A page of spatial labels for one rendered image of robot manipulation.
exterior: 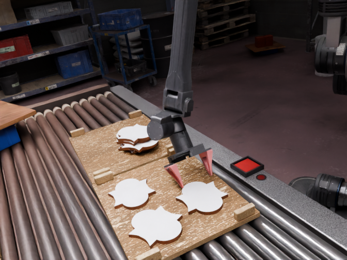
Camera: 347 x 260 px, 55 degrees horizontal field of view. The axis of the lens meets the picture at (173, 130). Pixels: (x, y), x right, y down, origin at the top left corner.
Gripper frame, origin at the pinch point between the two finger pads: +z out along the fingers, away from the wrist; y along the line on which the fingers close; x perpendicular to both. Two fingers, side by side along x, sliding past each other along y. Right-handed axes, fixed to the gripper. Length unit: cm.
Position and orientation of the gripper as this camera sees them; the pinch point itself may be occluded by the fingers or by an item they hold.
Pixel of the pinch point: (195, 178)
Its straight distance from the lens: 101.1
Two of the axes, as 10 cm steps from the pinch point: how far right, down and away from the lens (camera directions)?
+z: 3.7, 9.3, -0.8
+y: 8.9, -3.3, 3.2
